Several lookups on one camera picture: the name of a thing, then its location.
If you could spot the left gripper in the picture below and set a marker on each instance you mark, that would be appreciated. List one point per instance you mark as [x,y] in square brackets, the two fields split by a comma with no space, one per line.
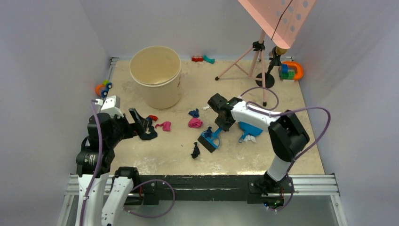
[132,129]

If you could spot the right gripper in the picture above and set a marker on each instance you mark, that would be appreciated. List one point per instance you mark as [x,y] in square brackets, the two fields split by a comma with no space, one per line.
[225,126]

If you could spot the blue hand brush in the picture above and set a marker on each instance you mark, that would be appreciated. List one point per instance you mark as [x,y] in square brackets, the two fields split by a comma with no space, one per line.
[210,139]

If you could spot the blue dustpan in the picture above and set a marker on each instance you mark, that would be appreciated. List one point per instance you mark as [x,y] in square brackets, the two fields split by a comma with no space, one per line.
[248,129]

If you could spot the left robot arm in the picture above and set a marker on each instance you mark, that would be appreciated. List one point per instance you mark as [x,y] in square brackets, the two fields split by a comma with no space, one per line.
[102,197]

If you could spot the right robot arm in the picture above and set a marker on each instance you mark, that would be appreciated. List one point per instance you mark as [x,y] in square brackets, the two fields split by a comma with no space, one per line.
[287,134]

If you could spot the red paper scrap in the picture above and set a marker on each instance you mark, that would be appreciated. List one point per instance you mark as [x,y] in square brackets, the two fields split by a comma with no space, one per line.
[153,117]

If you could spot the long black paper strip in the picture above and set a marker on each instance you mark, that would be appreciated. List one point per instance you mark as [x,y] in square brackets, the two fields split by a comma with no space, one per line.
[146,131]

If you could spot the small pink paper scrap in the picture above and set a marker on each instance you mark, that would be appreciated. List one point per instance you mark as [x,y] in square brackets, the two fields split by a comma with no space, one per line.
[166,126]

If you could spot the dark blue paper scrap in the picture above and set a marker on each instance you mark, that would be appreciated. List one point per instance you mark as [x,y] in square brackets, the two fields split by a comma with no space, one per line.
[194,113]

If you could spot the large pink paper ball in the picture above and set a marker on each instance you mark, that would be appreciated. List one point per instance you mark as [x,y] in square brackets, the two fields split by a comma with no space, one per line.
[195,123]

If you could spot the white scrap near dustpan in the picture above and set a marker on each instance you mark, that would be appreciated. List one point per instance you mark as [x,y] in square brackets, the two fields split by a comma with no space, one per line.
[249,138]

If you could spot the red toy block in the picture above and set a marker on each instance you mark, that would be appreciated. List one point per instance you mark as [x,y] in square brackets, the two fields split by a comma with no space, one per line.
[197,58]

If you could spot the orange wheeled toy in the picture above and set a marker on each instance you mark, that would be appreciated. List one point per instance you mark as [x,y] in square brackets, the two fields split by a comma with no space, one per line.
[102,89]

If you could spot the black twisted paper scrap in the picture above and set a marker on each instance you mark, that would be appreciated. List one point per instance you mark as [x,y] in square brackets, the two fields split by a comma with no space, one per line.
[196,151]

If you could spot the beige plastic bucket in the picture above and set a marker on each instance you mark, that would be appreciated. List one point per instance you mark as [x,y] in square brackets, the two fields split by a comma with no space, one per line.
[157,73]

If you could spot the black microphone stand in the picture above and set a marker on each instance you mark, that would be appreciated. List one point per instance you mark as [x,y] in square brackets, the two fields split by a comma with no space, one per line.
[274,57]

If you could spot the green blue toy blocks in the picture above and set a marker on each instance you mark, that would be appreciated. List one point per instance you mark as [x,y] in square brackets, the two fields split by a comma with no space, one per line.
[286,72]

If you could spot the pink music stand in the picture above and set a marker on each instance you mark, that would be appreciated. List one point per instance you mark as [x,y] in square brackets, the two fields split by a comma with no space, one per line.
[280,22]

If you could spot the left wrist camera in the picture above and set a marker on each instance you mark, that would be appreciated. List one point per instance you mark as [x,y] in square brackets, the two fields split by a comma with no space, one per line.
[111,106]

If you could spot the orange ring toy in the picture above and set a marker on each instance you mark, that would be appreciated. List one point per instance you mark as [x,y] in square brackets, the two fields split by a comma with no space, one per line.
[296,67]

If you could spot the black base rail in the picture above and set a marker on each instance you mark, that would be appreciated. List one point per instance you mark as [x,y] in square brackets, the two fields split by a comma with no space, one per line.
[252,189]

